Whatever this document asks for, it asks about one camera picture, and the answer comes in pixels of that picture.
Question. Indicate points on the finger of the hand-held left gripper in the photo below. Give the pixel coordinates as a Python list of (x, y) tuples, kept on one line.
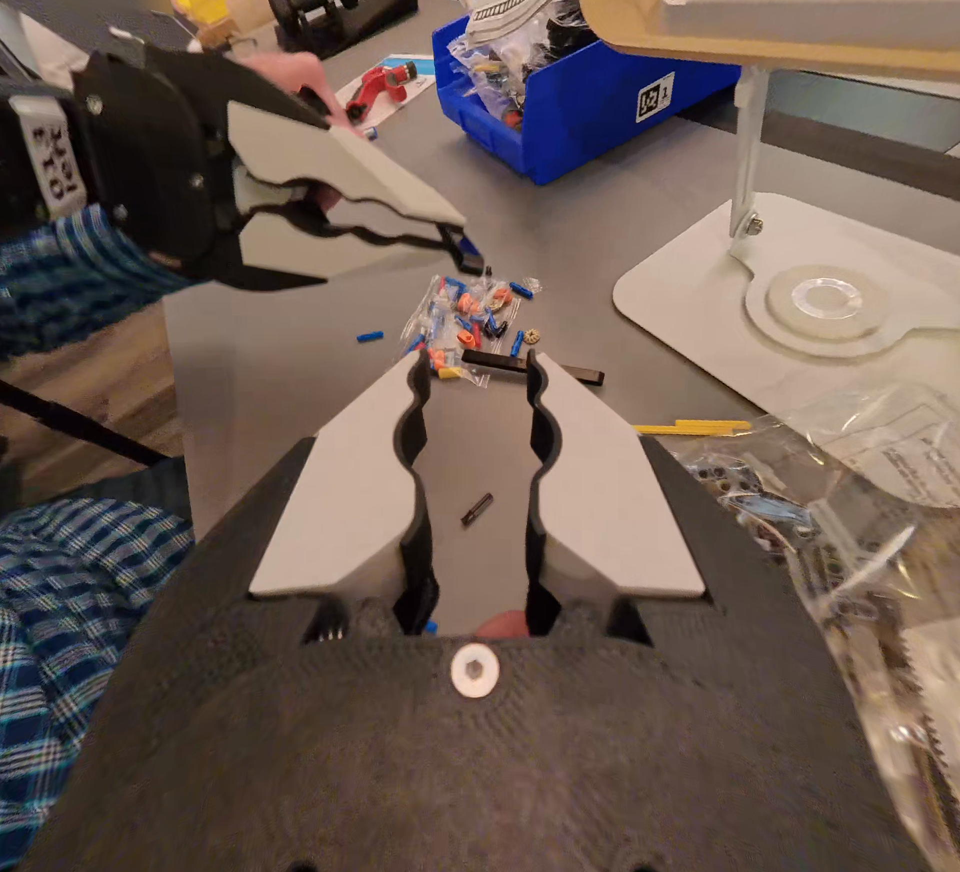
[(322, 156), (315, 246)]

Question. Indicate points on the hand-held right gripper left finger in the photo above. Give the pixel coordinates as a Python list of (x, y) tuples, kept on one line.
[(337, 505)]

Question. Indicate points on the small dark lego pin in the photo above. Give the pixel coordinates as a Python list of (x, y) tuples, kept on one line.
[(477, 510)]

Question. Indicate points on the cardboard box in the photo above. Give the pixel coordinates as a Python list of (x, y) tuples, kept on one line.
[(244, 14)]

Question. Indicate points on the person's left hand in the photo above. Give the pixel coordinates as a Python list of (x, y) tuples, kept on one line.
[(300, 74)]

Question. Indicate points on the large clear plastic bag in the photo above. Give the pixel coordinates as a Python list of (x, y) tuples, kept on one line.
[(862, 550)]

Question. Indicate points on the person's plaid clothing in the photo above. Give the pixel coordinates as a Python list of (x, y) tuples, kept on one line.
[(67, 624)]

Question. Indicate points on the pile of lego part bags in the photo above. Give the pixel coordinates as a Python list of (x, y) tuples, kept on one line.
[(510, 62)]

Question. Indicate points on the person's left forearm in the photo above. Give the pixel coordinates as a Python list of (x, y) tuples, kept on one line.
[(67, 272)]

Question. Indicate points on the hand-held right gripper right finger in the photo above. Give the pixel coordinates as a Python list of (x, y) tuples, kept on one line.
[(607, 512)]

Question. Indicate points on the yellow lego beam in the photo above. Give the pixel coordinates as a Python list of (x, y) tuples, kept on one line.
[(694, 427)]

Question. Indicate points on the red toy part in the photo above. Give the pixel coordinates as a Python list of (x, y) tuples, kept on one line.
[(375, 89)]

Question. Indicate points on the clear bag of small lego pins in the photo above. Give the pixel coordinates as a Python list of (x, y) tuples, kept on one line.
[(465, 321)]

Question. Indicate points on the long black lego beam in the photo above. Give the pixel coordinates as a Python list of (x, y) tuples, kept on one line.
[(495, 361)]

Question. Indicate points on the blue plastic bin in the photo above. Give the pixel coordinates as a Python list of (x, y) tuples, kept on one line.
[(570, 130)]

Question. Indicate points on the white book stand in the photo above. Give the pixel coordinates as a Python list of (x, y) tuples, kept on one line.
[(675, 287)]

